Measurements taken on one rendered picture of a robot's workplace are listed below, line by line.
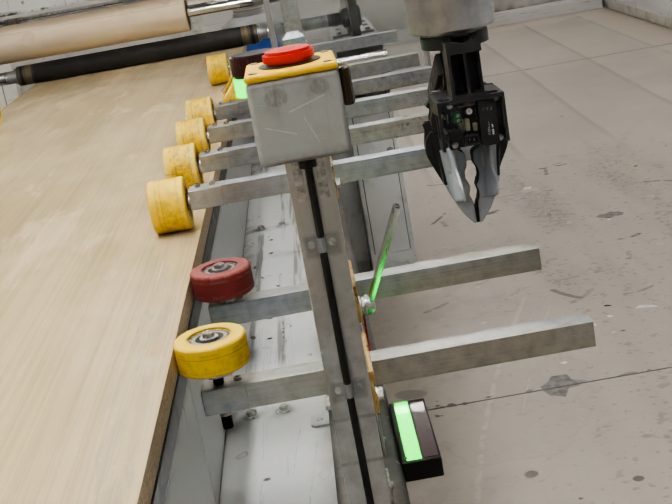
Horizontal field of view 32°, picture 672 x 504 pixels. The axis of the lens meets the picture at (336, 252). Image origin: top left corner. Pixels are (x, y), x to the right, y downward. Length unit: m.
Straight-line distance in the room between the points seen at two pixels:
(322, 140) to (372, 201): 3.21
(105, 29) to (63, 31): 0.14
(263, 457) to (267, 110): 0.84
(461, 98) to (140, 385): 0.44
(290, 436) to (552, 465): 1.21
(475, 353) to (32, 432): 0.47
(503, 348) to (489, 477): 1.50
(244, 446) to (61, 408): 0.53
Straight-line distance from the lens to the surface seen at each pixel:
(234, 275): 1.47
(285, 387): 1.28
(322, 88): 0.86
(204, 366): 1.24
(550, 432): 2.93
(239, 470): 1.61
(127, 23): 3.99
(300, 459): 1.60
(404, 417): 1.47
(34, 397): 1.24
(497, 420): 3.02
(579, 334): 1.30
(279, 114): 0.86
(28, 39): 4.05
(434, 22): 1.20
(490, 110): 1.21
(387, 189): 4.07
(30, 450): 1.12
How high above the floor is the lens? 1.34
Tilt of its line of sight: 17 degrees down
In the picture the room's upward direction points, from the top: 10 degrees counter-clockwise
